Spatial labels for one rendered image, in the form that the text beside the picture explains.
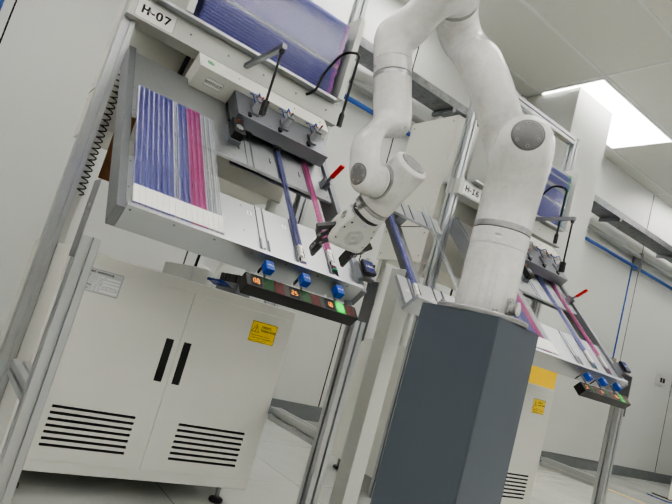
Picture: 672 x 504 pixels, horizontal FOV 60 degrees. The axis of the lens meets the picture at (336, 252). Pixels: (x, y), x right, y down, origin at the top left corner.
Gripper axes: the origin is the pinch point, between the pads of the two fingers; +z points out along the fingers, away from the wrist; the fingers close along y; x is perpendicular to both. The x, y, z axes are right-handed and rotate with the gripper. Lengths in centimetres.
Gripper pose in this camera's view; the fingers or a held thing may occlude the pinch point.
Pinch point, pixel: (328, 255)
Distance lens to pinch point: 141.4
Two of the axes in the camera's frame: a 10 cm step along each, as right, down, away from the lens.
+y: 7.8, 3.0, 5.5
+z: -6.0, 6.4, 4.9
